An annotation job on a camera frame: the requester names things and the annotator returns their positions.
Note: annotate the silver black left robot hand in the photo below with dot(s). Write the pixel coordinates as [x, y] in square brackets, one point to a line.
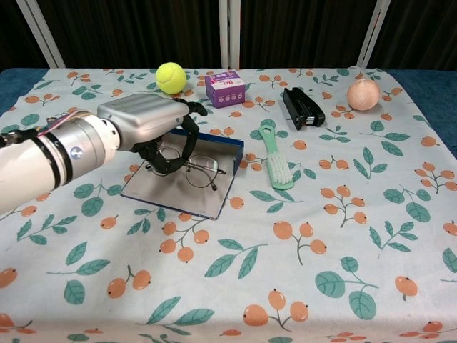
[146, 116]

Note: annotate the black eyeglasses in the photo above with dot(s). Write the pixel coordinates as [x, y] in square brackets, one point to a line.
[201, 176]

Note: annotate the blue cardboard glasses case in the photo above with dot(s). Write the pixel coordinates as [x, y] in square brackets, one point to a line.
[171, 196]

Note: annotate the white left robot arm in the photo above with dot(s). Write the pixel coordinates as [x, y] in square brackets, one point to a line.
[35, 164]

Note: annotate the yellow tennis ball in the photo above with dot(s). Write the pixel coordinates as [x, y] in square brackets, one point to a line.
[170, 78]

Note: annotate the small purple cardboard box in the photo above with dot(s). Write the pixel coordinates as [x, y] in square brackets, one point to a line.
[225, 91]

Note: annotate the black pleated curtain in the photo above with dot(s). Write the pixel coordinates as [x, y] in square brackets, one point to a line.
[135, 32]

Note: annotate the green scrubbing brush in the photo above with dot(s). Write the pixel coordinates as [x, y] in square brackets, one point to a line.
[280, 171]

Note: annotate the black stapler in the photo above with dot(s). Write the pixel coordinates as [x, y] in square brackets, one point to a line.
[301, 107]

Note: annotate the floral orange fruit tablecloth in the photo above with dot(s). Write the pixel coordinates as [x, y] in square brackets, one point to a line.
[250, 257]

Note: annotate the peach coloured ball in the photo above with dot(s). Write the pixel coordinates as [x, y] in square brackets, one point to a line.
[363, 94]

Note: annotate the white upright frame post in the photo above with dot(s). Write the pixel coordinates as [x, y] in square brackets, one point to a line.
[229, 32]

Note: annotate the white slanted frame post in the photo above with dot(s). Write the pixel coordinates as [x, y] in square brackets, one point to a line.
[373, 32]
[41, 32]

